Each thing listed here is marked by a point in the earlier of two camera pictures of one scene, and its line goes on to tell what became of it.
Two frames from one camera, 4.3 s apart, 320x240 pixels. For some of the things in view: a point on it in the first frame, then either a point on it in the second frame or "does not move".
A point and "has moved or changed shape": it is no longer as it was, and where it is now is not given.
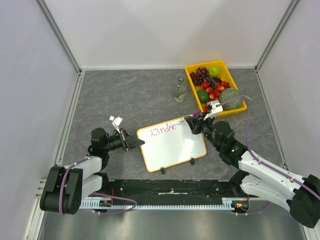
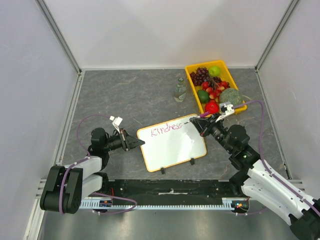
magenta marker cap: x=196 y=113 has moved or changed shape
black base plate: x=173 y=189 does not move
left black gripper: x=129 y=142 does not move
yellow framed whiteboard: x=167 y=143 does not move
